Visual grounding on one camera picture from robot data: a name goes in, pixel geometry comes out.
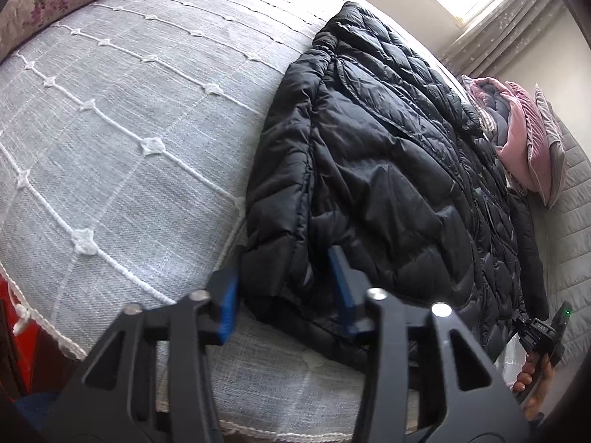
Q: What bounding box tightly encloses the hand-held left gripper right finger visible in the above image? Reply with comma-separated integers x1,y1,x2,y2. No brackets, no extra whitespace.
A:
327,245,532,443

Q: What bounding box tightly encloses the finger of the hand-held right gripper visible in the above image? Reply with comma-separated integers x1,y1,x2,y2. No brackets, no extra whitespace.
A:
510,310,532,347

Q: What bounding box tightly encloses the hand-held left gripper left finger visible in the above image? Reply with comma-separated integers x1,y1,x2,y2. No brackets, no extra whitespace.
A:
44,268,241,443

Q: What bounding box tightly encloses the black puffer jacket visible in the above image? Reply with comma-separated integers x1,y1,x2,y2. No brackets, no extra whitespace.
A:
240,1,550,372

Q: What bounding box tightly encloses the person's right hand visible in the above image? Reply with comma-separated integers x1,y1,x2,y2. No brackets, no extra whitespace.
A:
512,353,556,422

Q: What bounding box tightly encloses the pink velvet cushion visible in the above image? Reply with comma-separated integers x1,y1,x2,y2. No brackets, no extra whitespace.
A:
495,81,555,195

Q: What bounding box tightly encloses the grey velvet cushion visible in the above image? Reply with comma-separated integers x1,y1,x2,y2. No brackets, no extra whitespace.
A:
533,84,568,211

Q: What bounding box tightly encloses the grey bedspread with white tufts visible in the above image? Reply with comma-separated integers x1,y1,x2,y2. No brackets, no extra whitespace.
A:
0,0,525,435

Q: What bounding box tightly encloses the red object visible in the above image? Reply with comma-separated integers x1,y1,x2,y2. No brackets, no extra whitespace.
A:
0,271,29,400

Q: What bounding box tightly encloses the folded pink and grey blanket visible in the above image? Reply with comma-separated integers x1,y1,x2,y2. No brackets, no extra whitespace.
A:
462,75,514,149

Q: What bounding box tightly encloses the grey star-print curtain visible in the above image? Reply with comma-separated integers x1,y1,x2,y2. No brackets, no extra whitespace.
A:
438,0,568,77

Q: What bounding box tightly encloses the floral pillow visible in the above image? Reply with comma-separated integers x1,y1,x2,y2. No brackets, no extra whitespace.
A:
0,0,204,58

